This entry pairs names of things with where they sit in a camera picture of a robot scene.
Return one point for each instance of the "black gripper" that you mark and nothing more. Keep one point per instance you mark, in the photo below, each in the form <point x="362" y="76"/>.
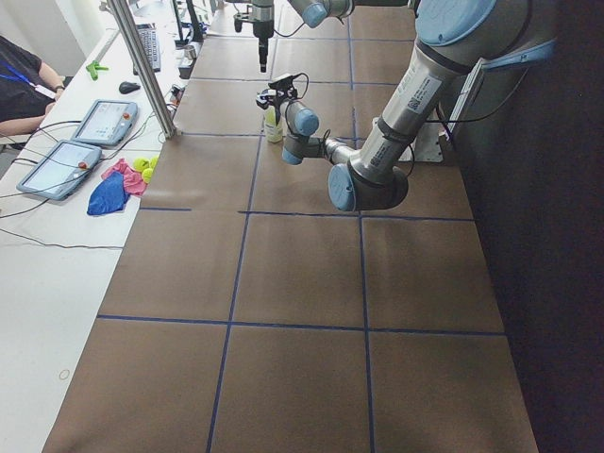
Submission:
<point x="260" y="29"/>
<point x="278" y="101"/>

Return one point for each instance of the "clear tennis ball can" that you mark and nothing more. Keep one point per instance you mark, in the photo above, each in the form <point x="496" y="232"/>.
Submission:
<point x="272" y="126"/>

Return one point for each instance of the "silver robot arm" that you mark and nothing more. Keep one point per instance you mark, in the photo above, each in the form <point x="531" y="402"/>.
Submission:
<point x="314" y="12"/>
<point x="451" y="37"/>

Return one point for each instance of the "yellow ball on desk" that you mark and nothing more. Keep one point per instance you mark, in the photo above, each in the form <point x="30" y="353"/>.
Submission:
<point x="140" y="164"/>

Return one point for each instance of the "silver metal cup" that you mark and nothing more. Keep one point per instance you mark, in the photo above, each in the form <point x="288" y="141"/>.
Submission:
<point x="191" y="50"/>

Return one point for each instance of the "orange black connector board upper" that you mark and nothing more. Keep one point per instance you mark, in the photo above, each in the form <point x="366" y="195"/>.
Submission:
<point x="175" y="95"/>

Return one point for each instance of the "black keyboard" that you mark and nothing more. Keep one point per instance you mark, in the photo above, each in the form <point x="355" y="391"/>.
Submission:
<point x="150" y="41"/>

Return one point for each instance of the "black computer mouse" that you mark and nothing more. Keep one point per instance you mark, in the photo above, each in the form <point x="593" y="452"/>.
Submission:
<point x="128" y="87"/>

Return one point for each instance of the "upper teach pendant tablet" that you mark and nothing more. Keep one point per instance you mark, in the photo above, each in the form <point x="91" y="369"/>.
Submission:
<point x="107" y="122"/>

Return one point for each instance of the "teach pendant tablet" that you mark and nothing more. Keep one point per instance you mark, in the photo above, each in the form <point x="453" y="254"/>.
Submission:
<point x="107" y="122"/>
<point x="61" y="171"/>

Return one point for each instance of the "green clamp tool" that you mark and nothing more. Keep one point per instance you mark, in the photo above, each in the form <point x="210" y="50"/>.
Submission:
<point x="94" y="68"/>

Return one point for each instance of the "blue cloth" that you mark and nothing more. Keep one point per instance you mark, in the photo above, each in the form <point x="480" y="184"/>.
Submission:
<point x="109" y="196"/>

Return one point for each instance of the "lower teach pendant tablet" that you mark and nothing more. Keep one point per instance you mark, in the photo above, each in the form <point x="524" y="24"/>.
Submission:
<point x="61" y="171"/>

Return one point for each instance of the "seated person in black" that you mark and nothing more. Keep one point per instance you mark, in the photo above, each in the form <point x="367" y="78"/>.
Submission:
<point x="30" y="88"/>

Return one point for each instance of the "black camera mount wrist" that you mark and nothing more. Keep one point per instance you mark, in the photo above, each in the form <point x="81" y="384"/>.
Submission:
<point x="239" y="20"/>

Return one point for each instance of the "aluminium frame post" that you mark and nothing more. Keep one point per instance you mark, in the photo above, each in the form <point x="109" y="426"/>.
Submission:
<point x="127" y="26"/>

